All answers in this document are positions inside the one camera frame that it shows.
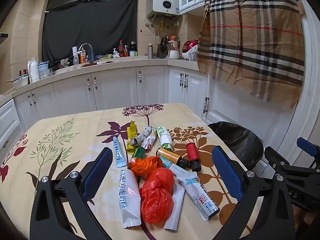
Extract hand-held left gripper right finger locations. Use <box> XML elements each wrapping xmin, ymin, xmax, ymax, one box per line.
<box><xmin>211</xmin><ymin>145</ymin><xmax>297</xmax><ymax>240</ymax></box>

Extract black curtain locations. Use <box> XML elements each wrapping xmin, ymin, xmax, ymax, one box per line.
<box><xmin>41</xmin><ymin>0</ymin><xmax>138</xmax><ymax>64</ymax></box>

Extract white kettle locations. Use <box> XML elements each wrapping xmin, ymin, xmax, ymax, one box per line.
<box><xmin>27</xmin><ymin>60</ymin><xmax>40</xmax><ymax>83</ymax></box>

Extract white sachet packet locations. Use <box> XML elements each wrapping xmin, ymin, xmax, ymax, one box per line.
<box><xmin>117</xmin><ymin>169</ymin><xmax>142</xmax><ymax>228</ymax></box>

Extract white crumpled wrapper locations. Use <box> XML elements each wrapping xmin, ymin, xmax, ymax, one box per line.
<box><xmin>142</xmin><ymin>132</ymin><xmax>158</xmax><ymax>152</ymax></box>

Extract white blender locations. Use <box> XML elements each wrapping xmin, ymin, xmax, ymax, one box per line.
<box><xmin>166</xmin><ymin>36</ymin><xmax>180</xmax><ymax>59</ymax></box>

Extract white pot with lid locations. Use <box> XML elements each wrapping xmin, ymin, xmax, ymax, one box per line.
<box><xmin>11</xmin><ymin>75</ymin><xmax>30</xmax><ymax>90</ymax></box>

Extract red bottle black cap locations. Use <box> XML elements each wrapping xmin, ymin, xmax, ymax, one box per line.
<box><xmin>186</xmin><ymin>142</ymin><xmax>202</xmax><ymax>172</ymax></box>

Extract white base cabinets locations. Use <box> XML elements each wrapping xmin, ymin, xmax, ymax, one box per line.
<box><xmin>0</xmin><ymin>64</ymin><xmax>308</xmax><ymax>160</ymax></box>

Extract yellow wrapper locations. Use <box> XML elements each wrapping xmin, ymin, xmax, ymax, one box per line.
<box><xmin>125</xmin><ymin>120</ymin><xmax>139</xmax><ymax>155</ymax></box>

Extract plain white paper packet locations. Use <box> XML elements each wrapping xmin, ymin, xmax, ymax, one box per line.
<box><xmin>164</xmin><ymin>181</ymin><xmax>186</xmax><ymax>230</ymax></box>

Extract floral beige tablecloth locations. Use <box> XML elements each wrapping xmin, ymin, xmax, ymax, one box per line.
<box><xmin>0</xmin><ymin>102</ymin><xmax>265</xmax><ymax>240</ymax></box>

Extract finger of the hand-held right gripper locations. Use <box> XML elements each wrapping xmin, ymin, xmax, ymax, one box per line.
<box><xmin>264</xmin><ymin>146</ymin><xmax>293</xmax><ymax>172</ymax></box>
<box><xmin>297</xmin><ymin>137</ymin><xmax>320</xmax><ymax>159</ymax></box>

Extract small blue white tube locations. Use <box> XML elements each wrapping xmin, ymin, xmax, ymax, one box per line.
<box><xmin>113</xmin><ymin>136</ymin><xmax>128</xmax><ymax>168</ymax></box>

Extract plaid beige cloth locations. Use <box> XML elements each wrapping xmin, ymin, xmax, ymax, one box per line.
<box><xmin>196</xmin><ymin>0</ymin><xmax>307</xmax><ymax>109</ymax></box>

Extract yellow gas hose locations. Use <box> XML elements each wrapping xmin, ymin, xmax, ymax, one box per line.
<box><xmin>154</xmin><ymin>17</ymin><xmax>165</xmax><ymax>43</ymax></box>

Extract teal white packet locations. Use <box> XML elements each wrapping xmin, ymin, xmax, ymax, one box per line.
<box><xmin>160</xmin><ymin>155</ymin><xmax>193</xmax><ymax>174</ymax></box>

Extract black bagged trash bin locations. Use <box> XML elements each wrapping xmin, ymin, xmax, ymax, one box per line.
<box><xmin>207</xmin><ymin>121</ymin><xmax>265</xmax><ymax>180</ymax></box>

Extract large red plastic bag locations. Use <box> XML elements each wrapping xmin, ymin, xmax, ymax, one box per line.
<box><xmin>139</xmin><ymin>167</ymin><xmax>175</xmax><ymax>224</ymax></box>

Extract chrome faucet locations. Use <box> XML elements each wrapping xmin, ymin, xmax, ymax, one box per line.
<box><xmin>79</xmin><ymin>43</ymin><xmax>95</xmax><ymax>63</ymax></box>

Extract amber bottle yellow label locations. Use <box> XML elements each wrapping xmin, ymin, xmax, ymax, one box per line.
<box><xmin>156</xmin><ymin>147</ymin><xmax>188</xmax><ymax>168</ymax></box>

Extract red rice cooker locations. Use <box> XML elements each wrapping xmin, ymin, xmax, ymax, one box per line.
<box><xmin>181</xmin><ymin>40</ymin><xmax>199</xmax><ymax>61</ymax></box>

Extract small orange plastic bag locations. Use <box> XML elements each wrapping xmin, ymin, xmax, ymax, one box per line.
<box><xmin>129</xmin><ymin>156</ymin><xmax>163</xmax><ymax>178</ymax></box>

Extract knife block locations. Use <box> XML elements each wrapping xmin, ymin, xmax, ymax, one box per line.
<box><xmin>157</xmin><ymin>36</ymin><xmax>170</xmax><ymax>58</ymax></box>

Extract green white wrapper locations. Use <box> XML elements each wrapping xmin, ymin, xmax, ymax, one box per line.
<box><xmin>156</xmin><ymin>126</ymin><xmax>174</xmax><ymax>153</ymax></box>

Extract grey patterned crumpled wrapper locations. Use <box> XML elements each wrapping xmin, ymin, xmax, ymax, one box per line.
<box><xmin>130</xmin><ymin>126</ymin><xmax>154</xmax><ymax>147</ymax></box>

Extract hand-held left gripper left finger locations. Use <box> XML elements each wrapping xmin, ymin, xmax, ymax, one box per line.
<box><xmin>27</xmin><ymin>147</ymin><xmax>113</xmax><ymax>240</ymax></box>

